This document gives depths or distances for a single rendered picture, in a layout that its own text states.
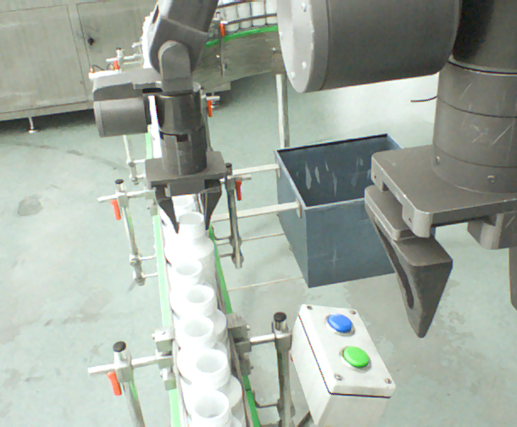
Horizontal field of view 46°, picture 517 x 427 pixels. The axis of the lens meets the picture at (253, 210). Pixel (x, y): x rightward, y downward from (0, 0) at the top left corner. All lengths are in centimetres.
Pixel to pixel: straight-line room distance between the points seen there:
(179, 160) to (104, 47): 351
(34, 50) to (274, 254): 223
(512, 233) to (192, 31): 48
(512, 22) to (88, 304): 254
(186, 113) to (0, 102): 374
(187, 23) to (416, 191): 45
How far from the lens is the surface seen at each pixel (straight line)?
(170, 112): 74
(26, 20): 425
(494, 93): 28
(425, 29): 25
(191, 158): 76
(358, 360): 73
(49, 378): 245
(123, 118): 74
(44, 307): 278
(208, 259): 84
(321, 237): 137
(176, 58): 69
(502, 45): 27
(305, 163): 162
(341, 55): 24
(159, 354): 81
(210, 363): 70
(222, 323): 78
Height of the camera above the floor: 164
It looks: 31 degrees down
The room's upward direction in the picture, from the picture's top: 5 degrees counter-clockwise
